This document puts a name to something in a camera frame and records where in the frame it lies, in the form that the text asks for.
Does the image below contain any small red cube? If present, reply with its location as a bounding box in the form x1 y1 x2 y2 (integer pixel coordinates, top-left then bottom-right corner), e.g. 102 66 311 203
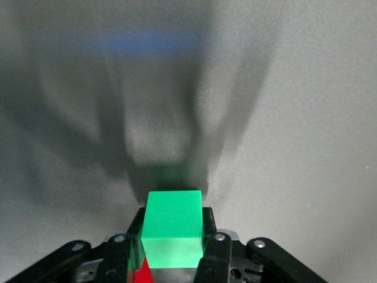
129 255 154 283

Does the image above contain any small green cube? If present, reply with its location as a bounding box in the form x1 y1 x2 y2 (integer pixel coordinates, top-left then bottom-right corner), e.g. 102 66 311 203
140 190 206 269

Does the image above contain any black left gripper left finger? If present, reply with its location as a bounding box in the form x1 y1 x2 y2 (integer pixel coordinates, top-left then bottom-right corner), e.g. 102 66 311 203
0 206 148 283

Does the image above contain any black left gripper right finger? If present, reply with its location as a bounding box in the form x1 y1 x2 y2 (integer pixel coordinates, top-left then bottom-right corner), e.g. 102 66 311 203
194 206 326 283

